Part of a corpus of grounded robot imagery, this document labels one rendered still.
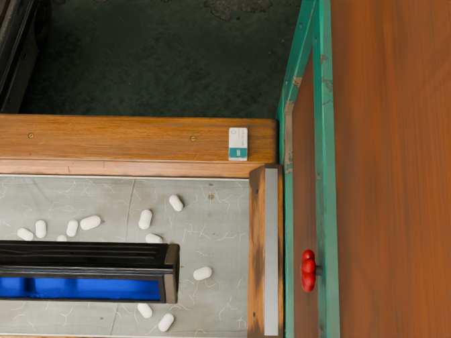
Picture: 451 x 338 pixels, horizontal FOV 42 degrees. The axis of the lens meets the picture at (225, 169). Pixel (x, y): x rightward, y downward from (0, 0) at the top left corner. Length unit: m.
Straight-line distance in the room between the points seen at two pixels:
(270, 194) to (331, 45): 0.42
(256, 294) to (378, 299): 0.59
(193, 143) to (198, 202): 0.12
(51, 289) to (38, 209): 0.40
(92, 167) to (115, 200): 0.08
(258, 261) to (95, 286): 0.33
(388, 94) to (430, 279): 0.14
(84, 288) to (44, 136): 0.47
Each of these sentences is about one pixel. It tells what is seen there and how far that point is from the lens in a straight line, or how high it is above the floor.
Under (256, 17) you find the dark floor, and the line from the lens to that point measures 2.13.
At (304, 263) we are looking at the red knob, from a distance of 0.60.
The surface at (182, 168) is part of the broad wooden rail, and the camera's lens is 1.14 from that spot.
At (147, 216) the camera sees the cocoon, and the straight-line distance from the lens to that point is 1.12.
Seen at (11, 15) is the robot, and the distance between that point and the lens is 1.85.
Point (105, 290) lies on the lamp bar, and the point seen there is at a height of 1.08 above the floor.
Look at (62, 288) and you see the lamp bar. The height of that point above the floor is 1.08.
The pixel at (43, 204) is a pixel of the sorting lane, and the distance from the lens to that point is 1.19.
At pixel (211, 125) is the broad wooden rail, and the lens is 1.15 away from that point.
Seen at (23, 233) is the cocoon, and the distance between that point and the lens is 1.17.
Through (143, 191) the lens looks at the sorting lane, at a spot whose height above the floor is 0.74.
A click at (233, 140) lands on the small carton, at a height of 0.79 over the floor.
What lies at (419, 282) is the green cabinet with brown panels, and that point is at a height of 1.51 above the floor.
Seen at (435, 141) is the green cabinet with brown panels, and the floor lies 1.56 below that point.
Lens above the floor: 1.85
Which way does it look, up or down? 75 degrees down
